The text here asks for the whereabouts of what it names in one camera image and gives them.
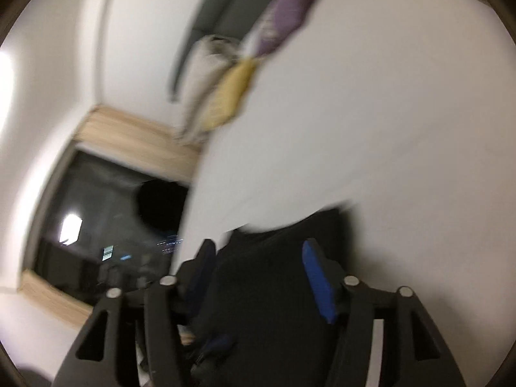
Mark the purple patterned cushion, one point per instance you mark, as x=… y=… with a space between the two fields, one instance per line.
x=274 y=26

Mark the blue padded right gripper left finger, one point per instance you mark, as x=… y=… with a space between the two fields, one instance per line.
x=193 y=279

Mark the dark grey upholstered headboard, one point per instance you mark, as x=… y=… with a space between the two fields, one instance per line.
x=225 y=18

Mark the black denim pants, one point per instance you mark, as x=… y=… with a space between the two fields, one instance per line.
x=259 y=323

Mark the beige curtain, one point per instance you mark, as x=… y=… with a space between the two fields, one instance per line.
x=123 y=138

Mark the black chair by window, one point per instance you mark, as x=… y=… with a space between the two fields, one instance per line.
x=159 y=204

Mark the yellow patterned cushion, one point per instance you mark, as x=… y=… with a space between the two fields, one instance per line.
x=227 y=97

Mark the folded beige duvet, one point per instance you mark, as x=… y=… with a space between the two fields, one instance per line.
x=206 y=64

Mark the white mattress bed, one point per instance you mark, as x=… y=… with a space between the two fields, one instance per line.
x=404 y=111

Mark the dark window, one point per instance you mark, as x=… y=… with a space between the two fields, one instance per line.
x=92 y=239

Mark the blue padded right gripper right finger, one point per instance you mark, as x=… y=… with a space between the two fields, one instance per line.
x=325 y=277

